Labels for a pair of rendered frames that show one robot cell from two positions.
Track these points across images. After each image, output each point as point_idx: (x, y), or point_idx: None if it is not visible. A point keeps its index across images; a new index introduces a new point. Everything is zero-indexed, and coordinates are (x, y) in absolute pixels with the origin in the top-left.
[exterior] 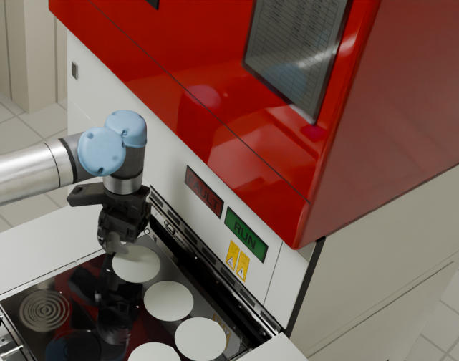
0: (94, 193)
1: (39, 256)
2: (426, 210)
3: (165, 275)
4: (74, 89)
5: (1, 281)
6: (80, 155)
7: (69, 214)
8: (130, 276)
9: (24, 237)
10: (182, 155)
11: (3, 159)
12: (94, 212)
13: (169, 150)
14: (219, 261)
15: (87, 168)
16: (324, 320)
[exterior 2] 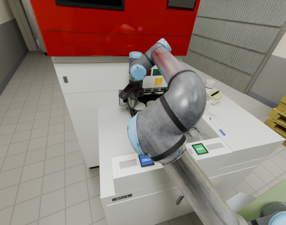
0: (130, 89)
1: (115, 130)
2: None
3: (144, 102)
4: (67, 87)
5: (121, 141)
6: (167, 47)
7: (101, 119)
8: (143, 107)
9: (105, 131)
10: None
11: (167, 53)
12: (105, 114)
13: (126, 71)
14: (151, 88)
15: (169, 51)
16: None
